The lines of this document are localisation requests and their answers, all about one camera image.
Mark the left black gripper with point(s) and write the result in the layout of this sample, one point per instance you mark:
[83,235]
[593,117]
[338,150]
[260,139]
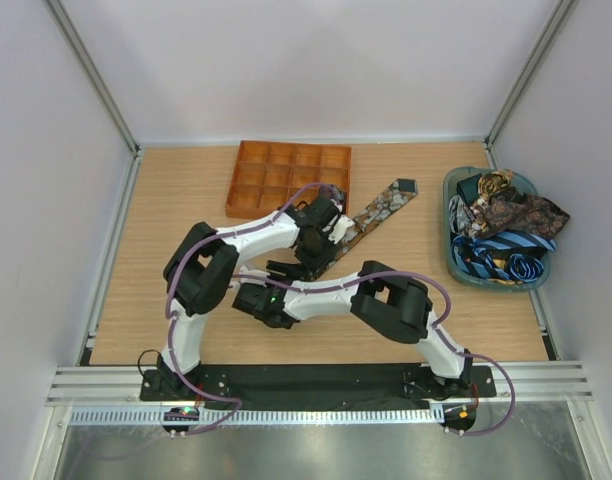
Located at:
[316,265]

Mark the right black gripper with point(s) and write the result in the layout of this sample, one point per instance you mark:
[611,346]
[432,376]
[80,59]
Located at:
[294,269]

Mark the brown floral tie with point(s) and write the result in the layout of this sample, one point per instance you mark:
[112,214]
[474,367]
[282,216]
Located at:
[392,199]

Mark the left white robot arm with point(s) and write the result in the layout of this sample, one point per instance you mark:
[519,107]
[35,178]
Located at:
[202,270]

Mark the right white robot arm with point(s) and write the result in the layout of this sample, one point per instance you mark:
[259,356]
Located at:
[402,307]

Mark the rolled dark floral tie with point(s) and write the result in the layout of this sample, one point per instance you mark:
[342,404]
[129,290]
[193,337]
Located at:
[335,194]

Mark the orange compartment tray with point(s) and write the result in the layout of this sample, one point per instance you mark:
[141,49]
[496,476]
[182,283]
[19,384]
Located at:
[268,174]

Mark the grey patterned tie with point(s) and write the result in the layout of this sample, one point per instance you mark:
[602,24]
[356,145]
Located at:
[463,220]

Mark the dark green tie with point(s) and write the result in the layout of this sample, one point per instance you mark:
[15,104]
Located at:
[468,188]

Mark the gold patterned tie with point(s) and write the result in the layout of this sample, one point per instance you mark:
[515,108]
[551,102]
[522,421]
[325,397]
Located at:
[491,183]

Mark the blue striped tie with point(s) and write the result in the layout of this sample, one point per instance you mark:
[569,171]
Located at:
[508,257]

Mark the dark brown paisley tie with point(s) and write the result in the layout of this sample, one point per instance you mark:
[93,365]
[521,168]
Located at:
[532,214]

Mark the teal plastic basket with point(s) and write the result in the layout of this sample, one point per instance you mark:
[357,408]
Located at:
[520,186]

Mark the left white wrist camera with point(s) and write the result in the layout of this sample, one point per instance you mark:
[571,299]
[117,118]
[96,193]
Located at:
[337,229]

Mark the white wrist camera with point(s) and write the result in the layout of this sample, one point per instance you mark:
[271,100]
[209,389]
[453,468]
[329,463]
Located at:
[337,229]
[250,275]

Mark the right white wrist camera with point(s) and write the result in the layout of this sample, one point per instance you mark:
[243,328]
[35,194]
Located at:
[250,275]

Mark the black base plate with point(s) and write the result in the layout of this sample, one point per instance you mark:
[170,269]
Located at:
[335,387]

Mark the white slotted cable duct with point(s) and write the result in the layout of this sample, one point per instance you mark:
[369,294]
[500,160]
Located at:
[170,416]

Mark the aluminium frame rail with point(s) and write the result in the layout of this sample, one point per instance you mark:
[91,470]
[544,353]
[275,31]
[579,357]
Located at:
[548,381]

